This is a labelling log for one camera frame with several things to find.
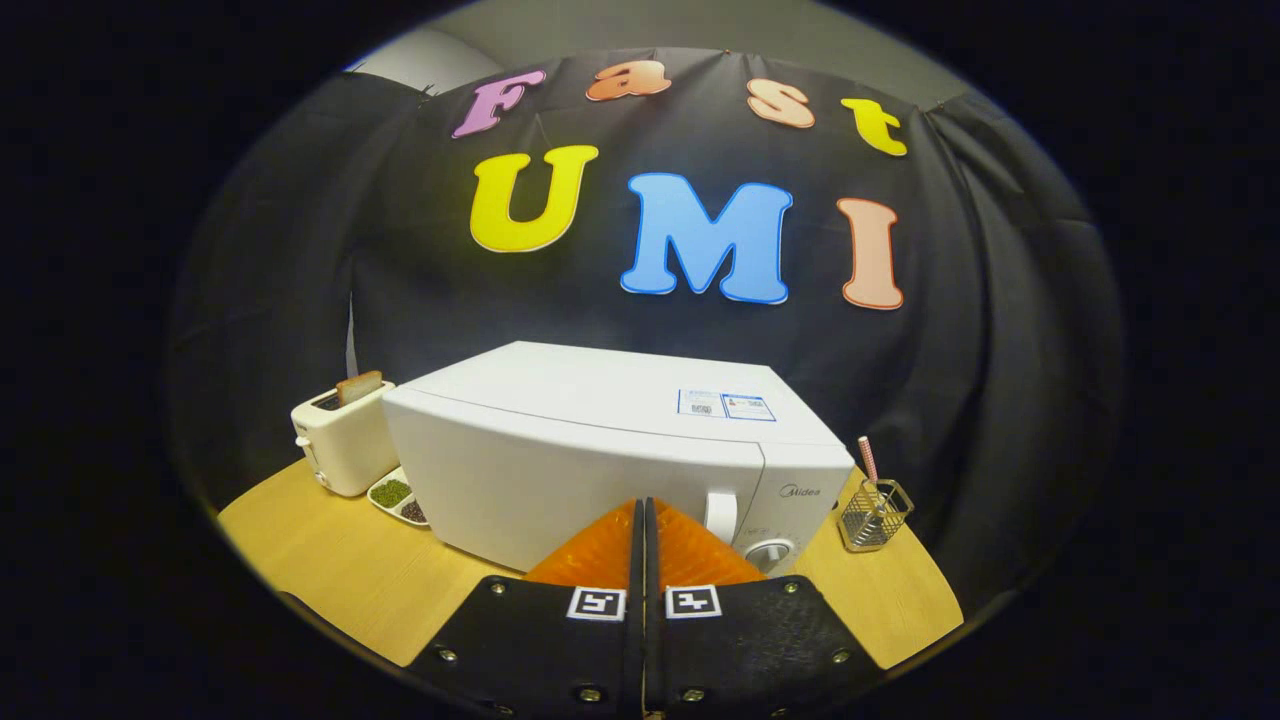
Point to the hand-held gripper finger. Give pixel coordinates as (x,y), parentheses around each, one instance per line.
(636,650)
(655,650)

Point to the white microwave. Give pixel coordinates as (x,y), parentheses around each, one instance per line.
(560,470)

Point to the pink striped straw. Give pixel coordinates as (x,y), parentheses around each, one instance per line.
(868,458)

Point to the white divided dish of beans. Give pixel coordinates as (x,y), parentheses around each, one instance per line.
(390,492)

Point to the cream toaster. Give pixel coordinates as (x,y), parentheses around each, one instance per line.
(345,445)

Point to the brown toast slice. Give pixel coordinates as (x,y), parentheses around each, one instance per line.
(358,388)

